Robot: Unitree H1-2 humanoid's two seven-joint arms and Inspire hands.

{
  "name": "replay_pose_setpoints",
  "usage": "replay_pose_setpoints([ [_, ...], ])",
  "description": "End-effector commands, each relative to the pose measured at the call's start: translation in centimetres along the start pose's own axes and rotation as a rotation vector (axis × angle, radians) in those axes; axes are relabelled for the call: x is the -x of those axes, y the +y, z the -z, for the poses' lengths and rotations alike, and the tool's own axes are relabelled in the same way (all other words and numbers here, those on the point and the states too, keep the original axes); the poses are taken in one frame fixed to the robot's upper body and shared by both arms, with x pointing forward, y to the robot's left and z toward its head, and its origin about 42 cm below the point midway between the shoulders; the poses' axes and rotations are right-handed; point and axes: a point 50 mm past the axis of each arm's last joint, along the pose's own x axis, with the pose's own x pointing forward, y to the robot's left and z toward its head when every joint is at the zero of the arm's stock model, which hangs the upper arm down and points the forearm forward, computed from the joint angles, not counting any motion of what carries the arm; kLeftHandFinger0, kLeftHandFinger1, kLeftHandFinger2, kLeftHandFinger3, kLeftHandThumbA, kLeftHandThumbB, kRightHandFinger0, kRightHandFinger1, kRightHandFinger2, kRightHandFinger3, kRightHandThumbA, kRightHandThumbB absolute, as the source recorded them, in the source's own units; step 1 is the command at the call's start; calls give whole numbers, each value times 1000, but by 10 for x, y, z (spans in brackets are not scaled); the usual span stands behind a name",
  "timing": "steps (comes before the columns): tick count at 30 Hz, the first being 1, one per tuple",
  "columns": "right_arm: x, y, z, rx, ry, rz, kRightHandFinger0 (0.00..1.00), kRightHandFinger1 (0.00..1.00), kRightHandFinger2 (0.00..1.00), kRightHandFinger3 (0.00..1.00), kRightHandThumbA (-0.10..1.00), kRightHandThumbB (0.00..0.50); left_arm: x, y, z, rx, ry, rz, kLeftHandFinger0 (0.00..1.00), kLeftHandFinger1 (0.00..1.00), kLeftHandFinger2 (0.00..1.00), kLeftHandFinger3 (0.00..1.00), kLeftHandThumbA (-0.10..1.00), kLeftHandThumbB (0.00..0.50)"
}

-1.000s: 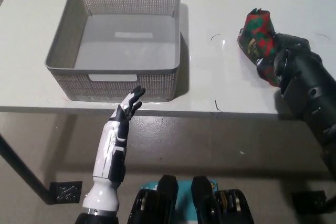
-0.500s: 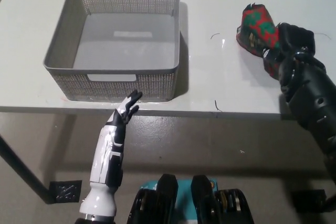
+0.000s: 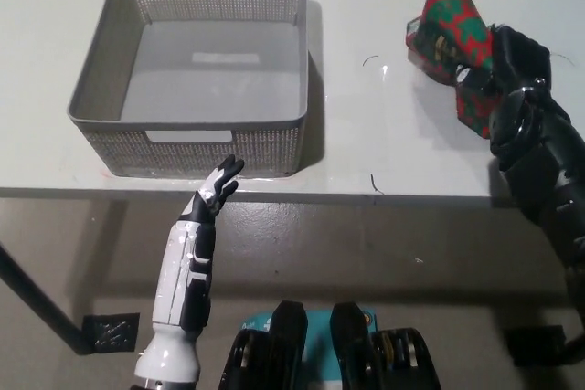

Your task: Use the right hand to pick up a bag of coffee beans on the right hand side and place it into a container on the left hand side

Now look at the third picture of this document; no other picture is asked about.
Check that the red green coffee bean bag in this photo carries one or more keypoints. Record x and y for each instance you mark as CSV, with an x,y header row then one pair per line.
x,y
452,20

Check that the grey perforated plastic basket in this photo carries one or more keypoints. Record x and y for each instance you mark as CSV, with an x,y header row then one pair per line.
x,y
107,43

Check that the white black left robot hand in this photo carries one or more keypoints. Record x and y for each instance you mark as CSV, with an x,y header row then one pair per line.
x,y
183,280

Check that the black metal table leg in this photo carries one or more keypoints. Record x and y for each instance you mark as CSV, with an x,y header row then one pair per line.
x,y
41,308

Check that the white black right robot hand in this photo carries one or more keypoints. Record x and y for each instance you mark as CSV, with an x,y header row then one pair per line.
x,y
516,61

